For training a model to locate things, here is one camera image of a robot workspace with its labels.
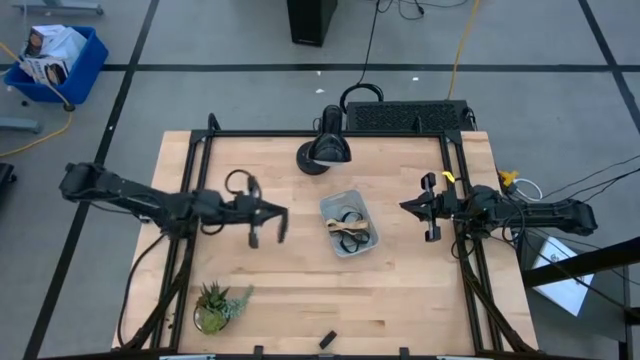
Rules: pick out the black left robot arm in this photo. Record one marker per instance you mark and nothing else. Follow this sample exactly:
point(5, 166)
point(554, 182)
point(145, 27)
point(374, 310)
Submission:
point(125, 192)

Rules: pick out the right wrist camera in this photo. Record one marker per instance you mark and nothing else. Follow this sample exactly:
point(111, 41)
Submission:
point(448, 203)

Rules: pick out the small black block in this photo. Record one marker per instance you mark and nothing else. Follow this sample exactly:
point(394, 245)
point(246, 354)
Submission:
point(327, 340)

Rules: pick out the white cardboard box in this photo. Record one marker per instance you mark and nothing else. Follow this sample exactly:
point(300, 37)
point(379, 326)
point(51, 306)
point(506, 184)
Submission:
point(55, 47)

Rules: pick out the succulent plant in glass pot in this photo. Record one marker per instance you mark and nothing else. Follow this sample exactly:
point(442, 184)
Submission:
point(215, 310)

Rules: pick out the black beam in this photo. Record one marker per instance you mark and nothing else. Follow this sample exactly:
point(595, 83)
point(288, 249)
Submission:
point(580, 262)

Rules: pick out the grey metal foot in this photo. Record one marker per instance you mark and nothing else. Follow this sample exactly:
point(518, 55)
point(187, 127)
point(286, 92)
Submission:
point(57, 7)
point(17, 125)

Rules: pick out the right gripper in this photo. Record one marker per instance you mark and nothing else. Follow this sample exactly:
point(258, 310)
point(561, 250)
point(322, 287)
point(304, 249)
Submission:
point(432, 232)

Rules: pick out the yellow connector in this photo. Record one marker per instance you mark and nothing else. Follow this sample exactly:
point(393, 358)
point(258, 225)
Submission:
point(507, 177)

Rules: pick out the silver metal bracket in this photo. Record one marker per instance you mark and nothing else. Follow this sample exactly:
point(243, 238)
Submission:
point(187, 357)
point(457, 357)

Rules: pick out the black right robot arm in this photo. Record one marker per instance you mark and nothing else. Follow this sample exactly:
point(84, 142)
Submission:
point(550, 212)

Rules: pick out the blue plastic tub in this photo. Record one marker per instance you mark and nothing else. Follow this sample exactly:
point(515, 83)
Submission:
point(85, 75)

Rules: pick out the black perforated computer case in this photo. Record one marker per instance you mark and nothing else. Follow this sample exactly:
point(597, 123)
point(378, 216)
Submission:
point(405, 116)

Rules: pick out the black rubber band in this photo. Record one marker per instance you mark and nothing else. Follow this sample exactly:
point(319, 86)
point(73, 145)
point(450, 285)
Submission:
point(352, 242)

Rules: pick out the yellow tag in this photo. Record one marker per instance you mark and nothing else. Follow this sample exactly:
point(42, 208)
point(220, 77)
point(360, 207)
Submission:
point(448, 176)

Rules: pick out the black aluminium table frame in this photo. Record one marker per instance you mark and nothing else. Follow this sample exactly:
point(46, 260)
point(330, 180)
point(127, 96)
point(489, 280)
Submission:
point(325, 133)

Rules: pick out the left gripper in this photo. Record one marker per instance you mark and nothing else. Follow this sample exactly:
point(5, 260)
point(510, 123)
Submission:
point(247, 207)

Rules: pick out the white sheet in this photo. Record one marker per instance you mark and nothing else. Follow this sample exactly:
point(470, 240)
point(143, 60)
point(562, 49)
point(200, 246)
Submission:
point(565, 280)

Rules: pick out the black desk lamp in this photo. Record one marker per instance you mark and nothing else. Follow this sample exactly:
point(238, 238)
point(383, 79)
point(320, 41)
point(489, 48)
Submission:
point(327, 147)

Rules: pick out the black computer tower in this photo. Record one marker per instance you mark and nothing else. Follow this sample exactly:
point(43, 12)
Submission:
point(311, 20)

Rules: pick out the tan rubber band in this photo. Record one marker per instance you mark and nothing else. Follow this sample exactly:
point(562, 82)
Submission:
point(361, 226)
point(336, 225)
point(350, 229)

